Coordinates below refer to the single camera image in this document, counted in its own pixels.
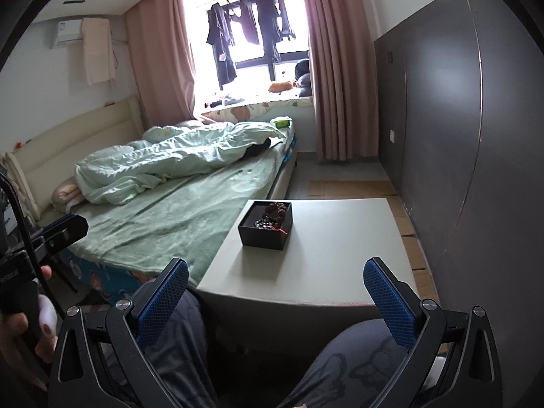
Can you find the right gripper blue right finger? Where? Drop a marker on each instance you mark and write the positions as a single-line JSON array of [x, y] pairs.
[[397, 303]]

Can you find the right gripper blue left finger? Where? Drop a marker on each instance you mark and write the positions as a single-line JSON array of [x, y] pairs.
[[154, 303]]

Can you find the black square jewelry box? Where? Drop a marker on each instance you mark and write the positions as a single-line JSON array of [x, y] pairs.
[[266, 225]]

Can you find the person's left hand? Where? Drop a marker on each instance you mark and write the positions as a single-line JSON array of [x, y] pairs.
[[16, 351]]

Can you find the bed with green sheet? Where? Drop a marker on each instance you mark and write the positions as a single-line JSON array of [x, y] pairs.
[[187, 218]]

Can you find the person's left leg grey trousers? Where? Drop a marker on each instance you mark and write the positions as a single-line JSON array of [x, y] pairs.
[[180, 355]]

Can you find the white low table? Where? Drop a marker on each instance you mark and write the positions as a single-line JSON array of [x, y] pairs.
[[322, 262]]

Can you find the pink pillow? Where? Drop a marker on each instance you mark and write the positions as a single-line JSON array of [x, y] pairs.
[[66, 196]]

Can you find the cream padded headboard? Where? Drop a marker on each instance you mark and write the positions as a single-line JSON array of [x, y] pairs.
[[49, 159]]

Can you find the brown cardboard floor sheets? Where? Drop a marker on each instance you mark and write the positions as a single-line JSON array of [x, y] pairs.
[[343, 190]]

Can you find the light green crumpled duvet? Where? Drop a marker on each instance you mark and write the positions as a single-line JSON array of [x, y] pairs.
[[117, 174]]

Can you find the black item on bed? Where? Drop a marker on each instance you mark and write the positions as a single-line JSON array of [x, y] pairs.
[[257, 149]]

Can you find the green tissue pack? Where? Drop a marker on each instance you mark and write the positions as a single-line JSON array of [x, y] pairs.
[[281, 122]]

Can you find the patterned windowsill cushion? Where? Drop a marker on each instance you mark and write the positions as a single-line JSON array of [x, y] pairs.
[[250, 111]]

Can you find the orange item on windowsill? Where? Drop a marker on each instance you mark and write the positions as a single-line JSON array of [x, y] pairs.
[[278, 87]]

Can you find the beige hanging towel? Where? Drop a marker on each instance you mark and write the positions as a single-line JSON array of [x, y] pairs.
[[98, 52]]

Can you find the dark pillows on windowsill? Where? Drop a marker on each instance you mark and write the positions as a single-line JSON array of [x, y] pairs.
[[303, 78]]

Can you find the right pink curtain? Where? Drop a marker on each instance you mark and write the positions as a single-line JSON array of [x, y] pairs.
[[344, 80]]

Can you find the pink curtain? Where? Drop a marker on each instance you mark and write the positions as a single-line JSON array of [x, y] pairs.
[[344, 80], [162, 60]]

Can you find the left pink curtain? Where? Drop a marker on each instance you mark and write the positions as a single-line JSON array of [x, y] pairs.
[[162, 60]]

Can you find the dark hanging shirt left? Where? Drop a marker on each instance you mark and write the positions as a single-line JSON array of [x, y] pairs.
[[220, 38]]

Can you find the dark hanging garment middle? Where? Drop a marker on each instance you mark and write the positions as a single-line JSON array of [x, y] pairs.
[[247, 21]]

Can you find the dark hanging garment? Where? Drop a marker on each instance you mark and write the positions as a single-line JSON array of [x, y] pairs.
[[274, 23], [247, 21]]

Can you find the dark hanging garment right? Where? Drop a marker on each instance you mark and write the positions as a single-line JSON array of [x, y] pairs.
[[274, 23]]

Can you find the white wall air conditioner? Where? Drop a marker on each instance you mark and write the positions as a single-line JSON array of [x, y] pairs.
[[68, 31]]

